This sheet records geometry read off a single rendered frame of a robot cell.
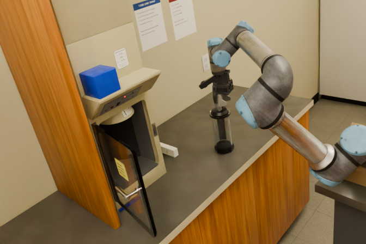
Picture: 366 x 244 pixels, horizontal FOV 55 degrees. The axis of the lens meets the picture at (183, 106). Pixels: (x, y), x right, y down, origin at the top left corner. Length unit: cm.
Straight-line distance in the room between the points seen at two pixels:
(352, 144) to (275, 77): 41
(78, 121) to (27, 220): 69
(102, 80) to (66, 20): 24
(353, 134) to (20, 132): 142
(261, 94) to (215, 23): 146
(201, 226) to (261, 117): 69
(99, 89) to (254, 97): 55
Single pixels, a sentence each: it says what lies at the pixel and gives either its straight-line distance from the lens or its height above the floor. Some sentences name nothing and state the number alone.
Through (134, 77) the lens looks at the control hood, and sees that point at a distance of 144.
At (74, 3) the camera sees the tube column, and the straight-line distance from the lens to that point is 135.
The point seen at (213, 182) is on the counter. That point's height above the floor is 94.
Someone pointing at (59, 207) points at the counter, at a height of 94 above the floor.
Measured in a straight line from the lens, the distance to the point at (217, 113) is 176.
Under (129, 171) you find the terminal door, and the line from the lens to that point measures 128.
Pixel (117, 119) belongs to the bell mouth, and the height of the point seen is 133.
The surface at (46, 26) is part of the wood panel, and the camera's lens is 121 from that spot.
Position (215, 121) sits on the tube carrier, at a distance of 178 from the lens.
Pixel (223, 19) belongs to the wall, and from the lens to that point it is 267.
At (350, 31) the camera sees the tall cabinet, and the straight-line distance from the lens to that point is 406.
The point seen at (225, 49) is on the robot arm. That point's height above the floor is 153.
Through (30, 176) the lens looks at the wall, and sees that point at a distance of 189.
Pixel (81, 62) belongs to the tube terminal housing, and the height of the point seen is 163.
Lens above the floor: 199
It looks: 25 degrees down
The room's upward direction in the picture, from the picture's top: 10 degrees counter-clockwise
